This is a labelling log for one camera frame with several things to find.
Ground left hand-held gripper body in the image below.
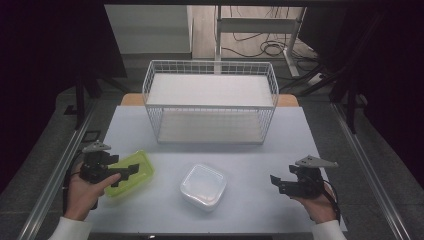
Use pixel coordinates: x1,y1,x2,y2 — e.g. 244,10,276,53
79,141,120,184

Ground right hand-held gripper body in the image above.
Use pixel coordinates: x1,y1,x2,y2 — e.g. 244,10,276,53
289,154,339,200

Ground green plastic container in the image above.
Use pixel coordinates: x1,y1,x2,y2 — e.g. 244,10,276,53
104,149,156,200

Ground white square plastic container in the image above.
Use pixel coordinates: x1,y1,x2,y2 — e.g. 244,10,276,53
179,163,228,213

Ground white wire shelf rack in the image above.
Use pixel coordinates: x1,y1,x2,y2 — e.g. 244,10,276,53
142,59,280,145

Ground person's right hand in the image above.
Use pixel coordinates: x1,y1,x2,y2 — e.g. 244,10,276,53
293,184,338,225

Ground person's left hand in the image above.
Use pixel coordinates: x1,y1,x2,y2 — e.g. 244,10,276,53
63,164,122,222

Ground white table cover sheet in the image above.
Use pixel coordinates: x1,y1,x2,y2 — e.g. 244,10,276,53
84,105,348,234

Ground black stand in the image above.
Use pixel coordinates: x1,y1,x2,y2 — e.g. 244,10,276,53
73,74,103,131

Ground white power strip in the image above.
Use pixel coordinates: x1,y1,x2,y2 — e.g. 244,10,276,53
308,73,326,87

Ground dark curtain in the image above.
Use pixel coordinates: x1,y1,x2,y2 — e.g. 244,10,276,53
0,0,128,194
298,4,424,191

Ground white panel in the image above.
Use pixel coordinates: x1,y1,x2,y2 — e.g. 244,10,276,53
104,4,194,54

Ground right hand-held gripper black cable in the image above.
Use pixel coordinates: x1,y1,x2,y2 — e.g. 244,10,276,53
322,179,342,224

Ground black square floor frame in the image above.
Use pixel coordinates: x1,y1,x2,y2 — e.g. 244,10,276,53
81,130,101,144

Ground aluminium rail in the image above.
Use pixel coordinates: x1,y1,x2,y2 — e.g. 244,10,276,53
331,103,412,240
18,99,98,240

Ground black floor cables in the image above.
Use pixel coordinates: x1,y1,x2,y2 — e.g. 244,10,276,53
221,6,321,73

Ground white metal desk frame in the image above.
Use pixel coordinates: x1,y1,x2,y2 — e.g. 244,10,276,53
214,5,306,78

